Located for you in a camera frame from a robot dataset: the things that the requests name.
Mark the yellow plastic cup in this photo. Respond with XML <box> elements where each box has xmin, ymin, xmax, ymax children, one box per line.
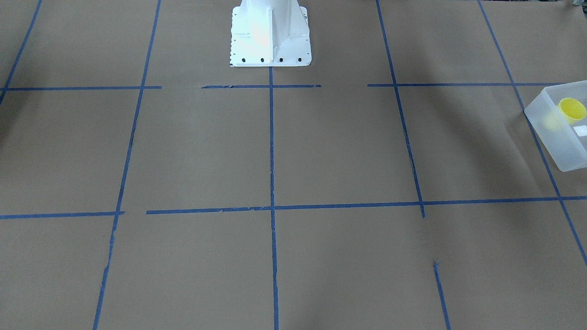
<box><xmin>557</xmin><ymin>98</ymin><xmax>587</xmax><ymax>125</ymax></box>

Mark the clear plastic bin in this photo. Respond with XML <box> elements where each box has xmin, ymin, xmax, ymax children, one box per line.
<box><xmin>524</xmin><ymin>81</ymin><xmax>587</xmax><ymax>172</ymax></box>

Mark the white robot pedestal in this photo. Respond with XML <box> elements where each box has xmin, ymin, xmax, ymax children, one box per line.
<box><xmin>229</xmin><ymin>0</ymin><xmax>312</xmax><ymax>67</ymax></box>

